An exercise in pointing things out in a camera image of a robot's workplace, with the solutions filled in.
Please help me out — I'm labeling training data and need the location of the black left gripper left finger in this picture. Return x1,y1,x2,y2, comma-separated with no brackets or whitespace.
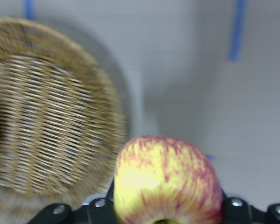
28,182,117,224

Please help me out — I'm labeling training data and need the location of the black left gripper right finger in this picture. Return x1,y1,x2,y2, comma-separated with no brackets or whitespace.
220,182,280,224

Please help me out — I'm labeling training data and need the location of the yellow red striped apple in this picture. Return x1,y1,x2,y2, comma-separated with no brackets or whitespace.
113,135,224,224

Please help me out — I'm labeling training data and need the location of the woven wicker basket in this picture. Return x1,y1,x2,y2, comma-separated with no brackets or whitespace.
0,17,127,205

